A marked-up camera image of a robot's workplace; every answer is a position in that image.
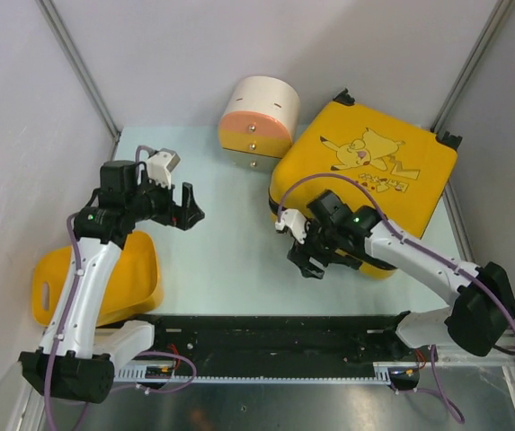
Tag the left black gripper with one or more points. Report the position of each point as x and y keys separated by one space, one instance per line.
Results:
x=183 y=216

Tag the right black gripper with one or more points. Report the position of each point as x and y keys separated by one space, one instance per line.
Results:
x=305 y=250

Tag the yellow Pikachu suitcase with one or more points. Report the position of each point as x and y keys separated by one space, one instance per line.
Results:
x=366 y=158

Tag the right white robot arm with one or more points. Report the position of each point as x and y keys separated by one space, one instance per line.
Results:
x=479 y=303

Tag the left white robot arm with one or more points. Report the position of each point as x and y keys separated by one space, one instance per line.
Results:
x=68 y=364

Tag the yellow plastic basket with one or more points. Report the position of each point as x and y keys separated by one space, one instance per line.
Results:
x=135 y=286

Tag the pastel round drawer box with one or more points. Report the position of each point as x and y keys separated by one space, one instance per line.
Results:
x=259 y=123

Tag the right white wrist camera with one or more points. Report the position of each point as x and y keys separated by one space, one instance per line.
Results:
x=294 y=222

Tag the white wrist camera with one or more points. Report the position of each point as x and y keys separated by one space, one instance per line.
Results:
x=294 y=222
x=160 y=167

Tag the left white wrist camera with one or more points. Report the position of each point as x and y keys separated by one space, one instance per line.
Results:
x=160 y=167

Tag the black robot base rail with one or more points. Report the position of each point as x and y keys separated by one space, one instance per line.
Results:
x=242 y=349

